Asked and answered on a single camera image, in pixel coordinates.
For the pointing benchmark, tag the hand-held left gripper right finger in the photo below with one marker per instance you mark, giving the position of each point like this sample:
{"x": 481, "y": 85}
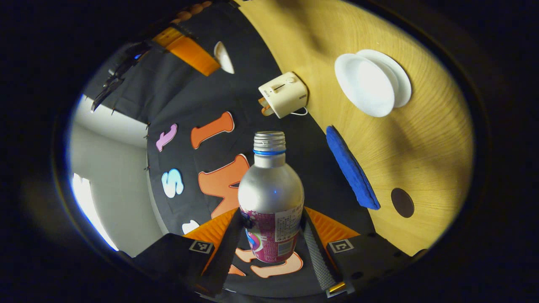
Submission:
{"x": 318, "y": 256}

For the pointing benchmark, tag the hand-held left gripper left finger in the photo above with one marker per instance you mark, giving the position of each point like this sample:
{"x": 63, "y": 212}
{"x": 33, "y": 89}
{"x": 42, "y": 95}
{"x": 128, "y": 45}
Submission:
{"x": 223, "y": 252}

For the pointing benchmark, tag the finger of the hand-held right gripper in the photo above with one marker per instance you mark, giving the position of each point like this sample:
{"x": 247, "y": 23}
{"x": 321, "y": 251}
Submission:
{"x": 191, "y": 54}

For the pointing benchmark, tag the white teacup lid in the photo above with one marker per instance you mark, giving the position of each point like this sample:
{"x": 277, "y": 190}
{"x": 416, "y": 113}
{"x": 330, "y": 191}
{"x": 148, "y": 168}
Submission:
{"x": 223, "y": 57}

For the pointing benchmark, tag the silver water bottle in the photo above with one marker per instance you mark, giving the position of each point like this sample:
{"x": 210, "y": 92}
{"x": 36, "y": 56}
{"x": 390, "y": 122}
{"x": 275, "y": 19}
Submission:
{"x": 271, "y": 189}

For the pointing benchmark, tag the dark round coaster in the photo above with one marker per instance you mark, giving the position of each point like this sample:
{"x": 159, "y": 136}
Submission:
{"x": 402, "y": 203}

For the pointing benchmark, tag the toast slice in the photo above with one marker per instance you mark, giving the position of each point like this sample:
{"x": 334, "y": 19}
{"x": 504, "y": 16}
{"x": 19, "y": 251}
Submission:
{"x": 262, "y": 101}
{"x": 267, "y": 111}

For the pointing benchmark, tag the blue cloth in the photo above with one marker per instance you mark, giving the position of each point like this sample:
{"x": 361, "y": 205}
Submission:
{"x": 351, "y": 168}

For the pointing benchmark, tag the white toaster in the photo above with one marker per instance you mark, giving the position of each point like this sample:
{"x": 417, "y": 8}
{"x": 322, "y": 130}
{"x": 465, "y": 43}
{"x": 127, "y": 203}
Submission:
{"x": 284, "y": 94}

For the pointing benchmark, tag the white saucer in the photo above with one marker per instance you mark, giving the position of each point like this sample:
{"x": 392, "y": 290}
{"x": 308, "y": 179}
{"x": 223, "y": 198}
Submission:
{"x": 405, "y": 84}

